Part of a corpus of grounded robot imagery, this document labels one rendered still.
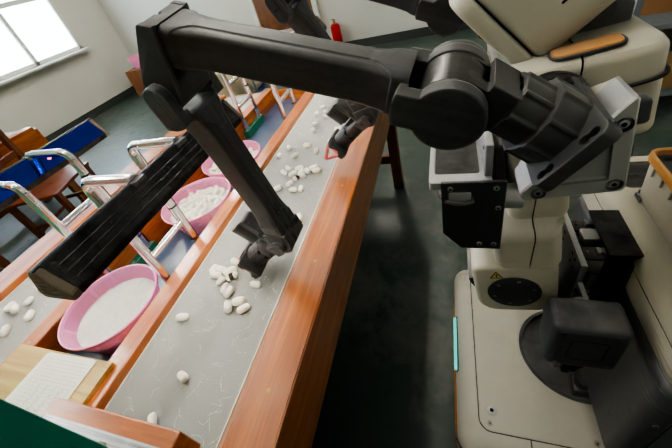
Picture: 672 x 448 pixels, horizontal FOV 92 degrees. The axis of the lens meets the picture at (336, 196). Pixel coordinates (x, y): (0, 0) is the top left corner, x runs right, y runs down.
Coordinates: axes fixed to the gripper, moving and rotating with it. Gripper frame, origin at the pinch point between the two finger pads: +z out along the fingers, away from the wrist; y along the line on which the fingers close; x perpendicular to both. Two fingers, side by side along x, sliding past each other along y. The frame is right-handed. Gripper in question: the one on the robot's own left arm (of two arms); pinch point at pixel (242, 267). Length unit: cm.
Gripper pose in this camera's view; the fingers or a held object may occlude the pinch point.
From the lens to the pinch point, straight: 96.1
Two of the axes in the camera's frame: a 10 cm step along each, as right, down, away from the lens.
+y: -2.3, 6.5, -7.2
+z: -6.0, 4.9, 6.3
